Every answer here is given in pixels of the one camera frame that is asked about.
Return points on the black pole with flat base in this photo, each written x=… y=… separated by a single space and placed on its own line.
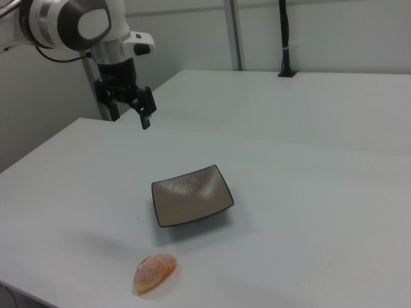
x=284 y=32

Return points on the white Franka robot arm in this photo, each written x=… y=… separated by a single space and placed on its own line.
x=93 y=22

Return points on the grey partition corner post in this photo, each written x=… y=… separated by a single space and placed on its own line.
x=233 y=35

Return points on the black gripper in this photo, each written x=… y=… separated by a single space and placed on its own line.
x=118 y=77

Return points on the square brown ceramic plate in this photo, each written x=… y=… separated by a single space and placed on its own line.
x=189 y=199

